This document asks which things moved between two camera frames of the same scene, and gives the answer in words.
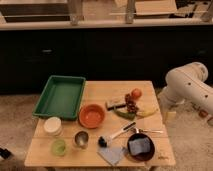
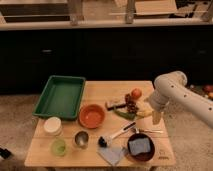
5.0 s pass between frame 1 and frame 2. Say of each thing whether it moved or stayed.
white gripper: moved
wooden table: stayed
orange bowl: stayed
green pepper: stayed
